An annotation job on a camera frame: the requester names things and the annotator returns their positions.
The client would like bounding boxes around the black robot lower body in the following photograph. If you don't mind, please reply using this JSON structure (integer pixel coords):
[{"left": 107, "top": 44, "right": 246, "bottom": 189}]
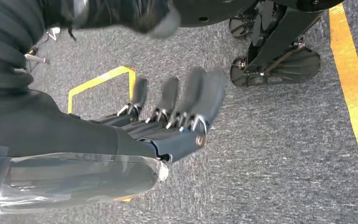
[{"left": 40, "top": 0, "right": 345, "bottom": 89}]

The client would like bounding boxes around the wide yellow floor tape line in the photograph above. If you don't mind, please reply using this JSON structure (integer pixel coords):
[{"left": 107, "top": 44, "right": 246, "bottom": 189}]
[{"left": 329, "top": 3, "right": 358, "bottom": 208}]

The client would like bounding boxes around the yellow floor tape square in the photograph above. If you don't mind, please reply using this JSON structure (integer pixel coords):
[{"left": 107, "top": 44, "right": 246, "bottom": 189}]
[{"left": 67, "top": 65, "right": 137, "bottom": 203}]

